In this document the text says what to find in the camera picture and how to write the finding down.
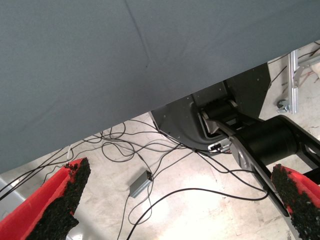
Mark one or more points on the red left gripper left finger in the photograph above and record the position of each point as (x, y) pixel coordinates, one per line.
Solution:
(30, 215)

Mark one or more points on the aluminium frame post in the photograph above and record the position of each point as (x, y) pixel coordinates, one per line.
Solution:
(293, 82)

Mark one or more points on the dark grey robot base chassis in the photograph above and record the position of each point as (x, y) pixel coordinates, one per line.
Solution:
(172, 120)

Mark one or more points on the small grey adapter box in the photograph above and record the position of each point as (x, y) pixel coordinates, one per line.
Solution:
(140, 185)

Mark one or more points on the grey caster wheel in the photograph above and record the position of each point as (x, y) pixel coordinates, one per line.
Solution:
(283, 106)

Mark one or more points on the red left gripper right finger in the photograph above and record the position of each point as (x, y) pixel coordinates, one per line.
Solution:
(300, 200)

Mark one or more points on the black robot torso link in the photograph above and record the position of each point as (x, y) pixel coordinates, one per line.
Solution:
(270, 140)

